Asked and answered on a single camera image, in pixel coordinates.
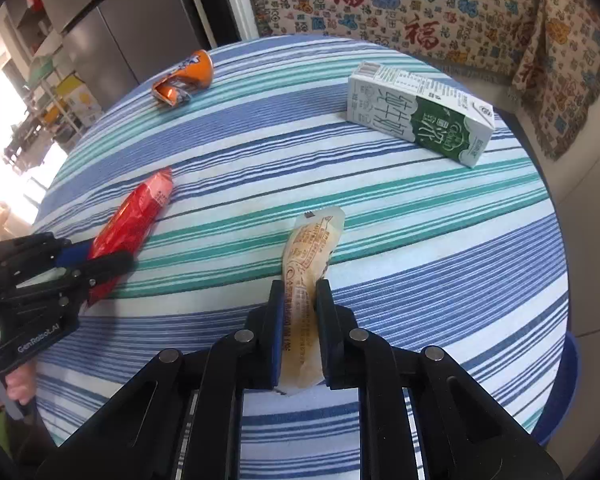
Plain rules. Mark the printed cushion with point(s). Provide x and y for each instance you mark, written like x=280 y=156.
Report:
x=565 y=60

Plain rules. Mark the printed sofa blanket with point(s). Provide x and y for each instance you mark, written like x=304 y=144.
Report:
x=380 y=0

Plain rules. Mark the crushed orange soda can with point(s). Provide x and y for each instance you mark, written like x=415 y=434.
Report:
x=190 y=77

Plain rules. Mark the grey refrigerator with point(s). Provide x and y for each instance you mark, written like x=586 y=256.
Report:
x=120 y=25

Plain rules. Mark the person's left hand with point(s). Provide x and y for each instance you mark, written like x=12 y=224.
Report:
x=17 y=387

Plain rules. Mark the beige snack packet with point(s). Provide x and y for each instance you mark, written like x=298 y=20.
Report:
x=312 y=245

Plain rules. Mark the yellow and white cardboard box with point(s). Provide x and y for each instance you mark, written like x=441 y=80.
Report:
x=77 y=100

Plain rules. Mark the white shelf rack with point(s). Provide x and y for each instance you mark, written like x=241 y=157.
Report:
x=45 y=110

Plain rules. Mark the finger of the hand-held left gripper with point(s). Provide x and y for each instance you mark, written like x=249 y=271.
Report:
x=77 y=254
x=110 y=264

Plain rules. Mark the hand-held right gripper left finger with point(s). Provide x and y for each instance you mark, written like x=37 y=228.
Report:
x=278 y=345

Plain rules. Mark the green and white milk carton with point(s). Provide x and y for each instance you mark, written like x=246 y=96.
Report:
x=420 y=110

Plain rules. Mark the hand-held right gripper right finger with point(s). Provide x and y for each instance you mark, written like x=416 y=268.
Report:
x=330 y=340

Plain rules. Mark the red snack wrapper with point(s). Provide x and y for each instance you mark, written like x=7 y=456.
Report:
x=135 y=215

